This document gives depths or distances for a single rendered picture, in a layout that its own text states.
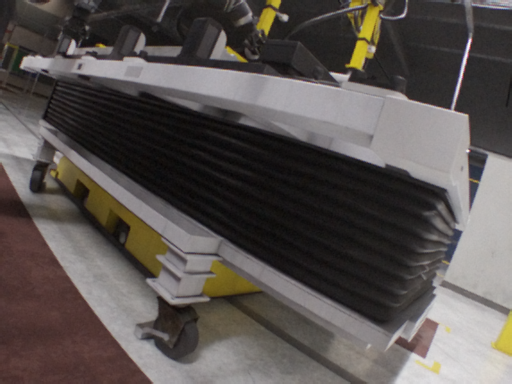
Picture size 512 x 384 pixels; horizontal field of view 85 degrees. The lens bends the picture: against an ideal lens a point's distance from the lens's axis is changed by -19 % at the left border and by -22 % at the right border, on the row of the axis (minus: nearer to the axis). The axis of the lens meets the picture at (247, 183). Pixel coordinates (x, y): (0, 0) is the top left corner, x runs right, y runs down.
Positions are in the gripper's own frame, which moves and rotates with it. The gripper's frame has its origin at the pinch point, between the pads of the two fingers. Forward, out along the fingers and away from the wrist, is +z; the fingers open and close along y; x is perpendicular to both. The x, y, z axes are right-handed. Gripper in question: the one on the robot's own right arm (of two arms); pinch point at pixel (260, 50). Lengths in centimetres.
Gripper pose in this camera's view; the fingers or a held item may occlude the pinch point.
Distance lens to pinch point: 171.0
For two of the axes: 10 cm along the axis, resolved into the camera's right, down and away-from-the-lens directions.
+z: 4.9, 6.9, 5.4
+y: -6.9, 6.8, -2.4
